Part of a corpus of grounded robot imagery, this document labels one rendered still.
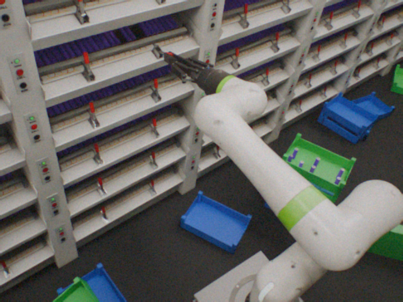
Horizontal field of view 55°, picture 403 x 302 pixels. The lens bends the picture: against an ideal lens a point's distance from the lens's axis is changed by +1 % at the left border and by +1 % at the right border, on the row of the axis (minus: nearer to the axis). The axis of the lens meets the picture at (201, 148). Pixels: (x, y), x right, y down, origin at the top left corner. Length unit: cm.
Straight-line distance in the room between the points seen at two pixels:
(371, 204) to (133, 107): 91
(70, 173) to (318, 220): 96
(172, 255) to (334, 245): 115
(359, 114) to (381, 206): 193
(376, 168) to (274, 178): 178
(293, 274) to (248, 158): 46
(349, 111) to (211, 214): 129
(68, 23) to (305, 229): 82
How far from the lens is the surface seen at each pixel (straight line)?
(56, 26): 117
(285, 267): 126
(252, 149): 94
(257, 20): 174
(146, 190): 195
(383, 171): 266
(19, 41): 112
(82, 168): 154
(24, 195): 150
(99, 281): 186
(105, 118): 144
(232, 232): 201
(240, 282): 149
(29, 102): 123
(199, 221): 202
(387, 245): 216
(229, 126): 97
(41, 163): 139
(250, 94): 107
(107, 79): 131
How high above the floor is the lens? 167
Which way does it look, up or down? 45 degrees down
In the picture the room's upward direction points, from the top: 9 degrees clockwise
